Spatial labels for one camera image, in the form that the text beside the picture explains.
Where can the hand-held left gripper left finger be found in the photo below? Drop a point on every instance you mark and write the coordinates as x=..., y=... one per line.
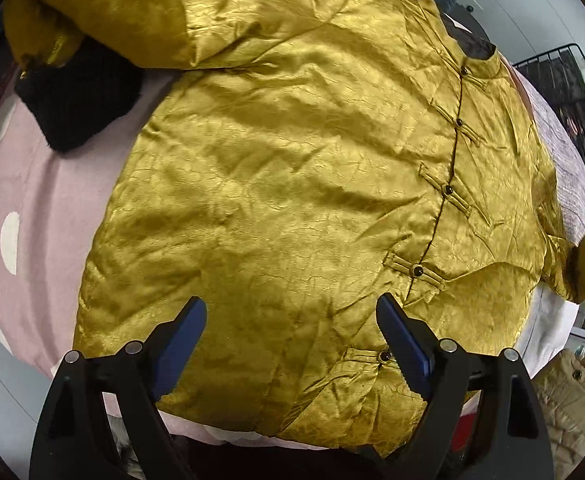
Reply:
x=182, y=345

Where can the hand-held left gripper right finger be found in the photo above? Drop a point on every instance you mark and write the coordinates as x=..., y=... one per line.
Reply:
x=407, y=345

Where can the gold satin jacket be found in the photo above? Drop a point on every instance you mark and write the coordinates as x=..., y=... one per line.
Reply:
x=297, y=185

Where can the white cloth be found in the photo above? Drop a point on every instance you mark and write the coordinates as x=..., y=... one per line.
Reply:
x=547, y=325

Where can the beige padded jacket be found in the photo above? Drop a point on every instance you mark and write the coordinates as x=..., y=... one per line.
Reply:
x=567, y=400

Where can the pink polka-dot bed sheet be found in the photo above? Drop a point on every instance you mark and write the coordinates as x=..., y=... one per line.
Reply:
x=57, y=200

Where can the grey-pink knitted blanket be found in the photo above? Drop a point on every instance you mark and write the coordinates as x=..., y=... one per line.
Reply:
x=557, y=160

